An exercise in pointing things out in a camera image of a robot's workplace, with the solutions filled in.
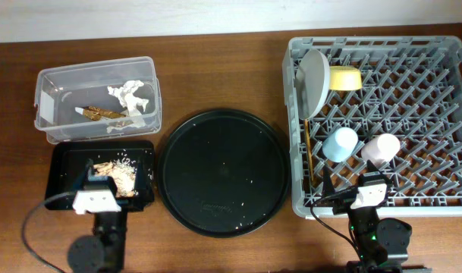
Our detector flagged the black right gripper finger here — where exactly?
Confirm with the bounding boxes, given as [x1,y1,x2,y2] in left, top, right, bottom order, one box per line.
[366,160,392,186]
[322,167,335,197]

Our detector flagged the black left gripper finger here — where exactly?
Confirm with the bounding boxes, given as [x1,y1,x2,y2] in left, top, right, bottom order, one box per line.
[134,158,147,196]
[71,159,94,190]

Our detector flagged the pink cup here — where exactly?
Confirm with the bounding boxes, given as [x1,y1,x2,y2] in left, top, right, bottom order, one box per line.
[361,133,401,167]

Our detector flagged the food scraps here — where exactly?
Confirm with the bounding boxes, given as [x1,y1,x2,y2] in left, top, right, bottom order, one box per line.
[93,160,137,197]

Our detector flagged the blue cup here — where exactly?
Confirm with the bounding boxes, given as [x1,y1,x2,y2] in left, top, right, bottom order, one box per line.
[322,127,358,163]

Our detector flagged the brown food wrapper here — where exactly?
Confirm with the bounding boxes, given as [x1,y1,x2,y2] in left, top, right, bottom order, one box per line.
[74,106,125,121]

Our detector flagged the yellow bowl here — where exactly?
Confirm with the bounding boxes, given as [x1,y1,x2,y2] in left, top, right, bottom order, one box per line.
[329,66,363,91]

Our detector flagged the pale green plate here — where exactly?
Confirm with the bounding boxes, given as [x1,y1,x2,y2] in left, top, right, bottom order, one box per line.
[294,49,331,119]

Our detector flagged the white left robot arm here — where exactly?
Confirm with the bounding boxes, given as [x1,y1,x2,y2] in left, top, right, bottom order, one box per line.
[68,158,155,272]

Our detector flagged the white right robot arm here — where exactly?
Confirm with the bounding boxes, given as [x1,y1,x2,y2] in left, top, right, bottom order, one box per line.
[311,161,432,273]

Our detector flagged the grey dishwasher rack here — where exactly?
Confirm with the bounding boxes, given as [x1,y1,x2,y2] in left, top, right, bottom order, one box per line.
[282,36,462,220]

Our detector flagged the rectangular black tray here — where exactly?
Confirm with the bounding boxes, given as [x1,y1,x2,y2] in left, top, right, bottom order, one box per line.
[45,140,155,199]

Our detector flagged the crumpled white tissue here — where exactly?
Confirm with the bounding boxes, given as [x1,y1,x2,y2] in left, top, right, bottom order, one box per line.
[107,80,149,133]

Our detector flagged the clear plastic bin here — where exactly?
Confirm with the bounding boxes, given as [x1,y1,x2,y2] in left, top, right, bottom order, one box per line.
[34,56,162,144]

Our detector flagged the round black tray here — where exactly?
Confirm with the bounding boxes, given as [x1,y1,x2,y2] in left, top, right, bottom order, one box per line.
[156,108,291,238]

